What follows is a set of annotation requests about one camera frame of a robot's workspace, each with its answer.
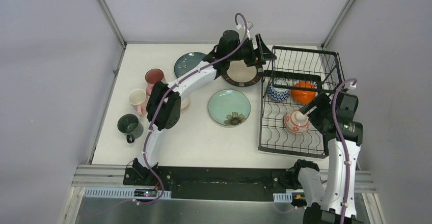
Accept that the orange bowl white inside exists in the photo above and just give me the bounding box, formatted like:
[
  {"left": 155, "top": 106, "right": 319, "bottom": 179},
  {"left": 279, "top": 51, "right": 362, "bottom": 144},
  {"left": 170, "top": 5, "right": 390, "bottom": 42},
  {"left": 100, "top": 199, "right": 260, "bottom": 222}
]
[{"left": 291, "top": 81, "right": 316, "bottom": 104}]

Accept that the orange floral pattern bowl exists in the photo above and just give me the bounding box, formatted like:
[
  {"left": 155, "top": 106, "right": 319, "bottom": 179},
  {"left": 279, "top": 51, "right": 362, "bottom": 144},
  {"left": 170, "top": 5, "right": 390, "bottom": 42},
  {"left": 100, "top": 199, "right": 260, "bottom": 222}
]
[{"left": 283, "top": 110, "right": 310, "bottom": 134}]

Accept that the black wire dish rack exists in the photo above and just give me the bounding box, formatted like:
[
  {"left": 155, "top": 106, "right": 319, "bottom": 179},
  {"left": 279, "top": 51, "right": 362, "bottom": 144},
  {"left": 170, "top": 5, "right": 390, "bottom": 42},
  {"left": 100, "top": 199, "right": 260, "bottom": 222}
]
[{"left": 258, "top": 46, "right": 344, "bottom": 159}]

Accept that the plain white bowl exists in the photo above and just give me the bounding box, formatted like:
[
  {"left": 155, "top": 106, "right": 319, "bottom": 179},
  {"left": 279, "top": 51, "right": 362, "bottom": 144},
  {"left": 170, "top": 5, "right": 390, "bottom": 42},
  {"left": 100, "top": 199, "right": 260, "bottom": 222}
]
[{"left": 180, "top": 96, "right": 191, "bottom": 110}]

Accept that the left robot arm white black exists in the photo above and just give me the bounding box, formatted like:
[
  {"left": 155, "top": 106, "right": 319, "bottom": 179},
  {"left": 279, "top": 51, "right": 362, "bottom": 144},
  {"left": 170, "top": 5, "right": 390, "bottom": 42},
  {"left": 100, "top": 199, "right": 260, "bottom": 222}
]
[{"left": 132, "top": 31, "right": 276, "bottom": 186}]

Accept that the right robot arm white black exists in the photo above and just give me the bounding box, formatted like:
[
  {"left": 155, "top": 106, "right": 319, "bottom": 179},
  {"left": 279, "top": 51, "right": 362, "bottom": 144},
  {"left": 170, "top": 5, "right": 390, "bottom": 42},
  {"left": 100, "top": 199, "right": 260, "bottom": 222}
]
[{"left": 289, "top": 92, "right": 364, "bottom": 223}]

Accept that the black striped rim plate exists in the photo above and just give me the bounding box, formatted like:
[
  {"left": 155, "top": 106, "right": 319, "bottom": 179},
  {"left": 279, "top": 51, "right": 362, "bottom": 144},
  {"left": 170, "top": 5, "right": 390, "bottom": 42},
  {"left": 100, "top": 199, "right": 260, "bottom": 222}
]
[{"left": 221, "top": 60, "right": 264, "bottom": 87}]

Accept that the teal flower plate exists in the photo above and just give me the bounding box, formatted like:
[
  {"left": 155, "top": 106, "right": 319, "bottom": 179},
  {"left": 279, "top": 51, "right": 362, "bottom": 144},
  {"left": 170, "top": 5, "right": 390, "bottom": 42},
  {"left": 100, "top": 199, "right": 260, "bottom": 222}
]
[{"left": 207, "top": 89, "right": 251, "bottom": 127}]

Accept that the dark blue plate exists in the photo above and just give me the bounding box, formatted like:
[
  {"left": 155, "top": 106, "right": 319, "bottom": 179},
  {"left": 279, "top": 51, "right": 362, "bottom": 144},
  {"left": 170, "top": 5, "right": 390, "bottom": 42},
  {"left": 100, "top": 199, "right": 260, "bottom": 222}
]
[{"left": 174, "top": 52, "right": 206, "bottom": 78}]

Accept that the dark red cup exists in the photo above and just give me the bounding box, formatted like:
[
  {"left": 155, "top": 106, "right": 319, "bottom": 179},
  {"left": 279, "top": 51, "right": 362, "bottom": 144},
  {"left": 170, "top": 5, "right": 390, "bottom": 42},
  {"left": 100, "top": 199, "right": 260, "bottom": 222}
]
[{"left": 145, "top": 68, "right": 166, "bottom": 96}]

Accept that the pink cup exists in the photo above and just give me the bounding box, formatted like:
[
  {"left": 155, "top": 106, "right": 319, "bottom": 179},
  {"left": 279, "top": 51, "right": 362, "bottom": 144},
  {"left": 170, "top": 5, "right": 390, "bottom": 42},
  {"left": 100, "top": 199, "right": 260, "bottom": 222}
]
[{"left": 128, "top": 89, "right": 149, "bottom": 117}]

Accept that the dark green mug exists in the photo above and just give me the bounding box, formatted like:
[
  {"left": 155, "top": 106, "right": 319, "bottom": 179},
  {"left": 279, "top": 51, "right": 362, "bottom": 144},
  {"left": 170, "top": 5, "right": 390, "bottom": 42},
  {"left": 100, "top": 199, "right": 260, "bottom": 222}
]
[{"left": 117, "top": 114, "right": 144, "bottom": 144}]

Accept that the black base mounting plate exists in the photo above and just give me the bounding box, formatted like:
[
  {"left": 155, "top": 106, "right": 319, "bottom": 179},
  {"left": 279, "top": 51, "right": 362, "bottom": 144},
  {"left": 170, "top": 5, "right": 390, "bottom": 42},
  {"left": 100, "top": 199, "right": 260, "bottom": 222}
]
[{"left": 123, "top": 164, "right": 302, "bottom": 202}]

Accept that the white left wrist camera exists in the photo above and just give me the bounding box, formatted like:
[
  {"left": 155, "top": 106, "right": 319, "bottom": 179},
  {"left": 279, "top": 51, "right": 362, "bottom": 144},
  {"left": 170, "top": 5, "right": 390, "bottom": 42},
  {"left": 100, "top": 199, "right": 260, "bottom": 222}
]
[{"left": 213, "top": 21, "right": 253, "bottom": 61}]

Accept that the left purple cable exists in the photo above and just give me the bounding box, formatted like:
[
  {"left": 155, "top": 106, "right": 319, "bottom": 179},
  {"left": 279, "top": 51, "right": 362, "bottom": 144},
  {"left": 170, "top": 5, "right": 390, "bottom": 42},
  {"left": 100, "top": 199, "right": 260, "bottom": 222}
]
[{"left": 133, "top": 12, "right": 251, "bottom": 206}]

